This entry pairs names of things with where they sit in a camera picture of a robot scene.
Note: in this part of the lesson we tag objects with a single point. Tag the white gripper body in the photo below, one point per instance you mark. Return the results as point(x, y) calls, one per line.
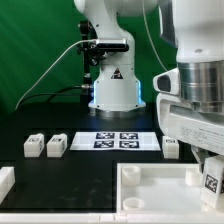
point(177, 120)

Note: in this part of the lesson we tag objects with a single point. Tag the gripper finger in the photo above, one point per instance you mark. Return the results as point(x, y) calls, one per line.
point(200, 155)

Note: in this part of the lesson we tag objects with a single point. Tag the white square table top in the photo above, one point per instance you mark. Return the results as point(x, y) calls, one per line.
point(159, 187)

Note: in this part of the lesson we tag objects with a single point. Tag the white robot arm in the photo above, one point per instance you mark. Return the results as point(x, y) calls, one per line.
point(190, 100)

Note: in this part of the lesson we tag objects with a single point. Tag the white sheet with tags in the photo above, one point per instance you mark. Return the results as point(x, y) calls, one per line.
point(131, 141)

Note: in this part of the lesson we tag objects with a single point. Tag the white obstacle bar left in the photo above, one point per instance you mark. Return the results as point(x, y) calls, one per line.
point(7, 180)

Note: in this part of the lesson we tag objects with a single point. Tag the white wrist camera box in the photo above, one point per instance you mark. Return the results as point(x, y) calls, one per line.
point(167, 84)

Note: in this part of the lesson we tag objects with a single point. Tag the silver camera on stand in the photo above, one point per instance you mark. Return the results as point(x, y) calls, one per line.
point(112, 45)

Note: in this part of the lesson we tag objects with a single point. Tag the black camera stand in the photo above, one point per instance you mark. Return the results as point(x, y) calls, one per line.
point(89, 56)

